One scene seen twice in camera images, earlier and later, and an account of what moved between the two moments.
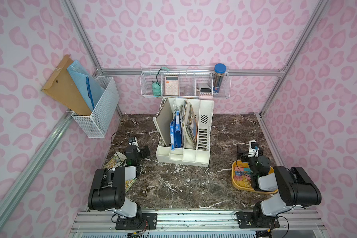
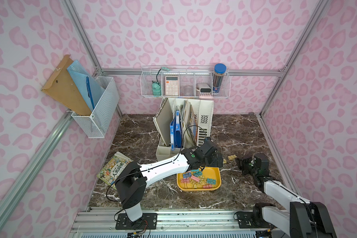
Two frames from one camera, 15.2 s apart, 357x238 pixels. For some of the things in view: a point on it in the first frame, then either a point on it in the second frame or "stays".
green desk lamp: [156, 87] stays
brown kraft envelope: [63, 86] stays
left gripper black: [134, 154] to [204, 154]
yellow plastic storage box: [241, 177] to [210, 172]
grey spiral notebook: [163, 119] stays
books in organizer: [189, 122] stays
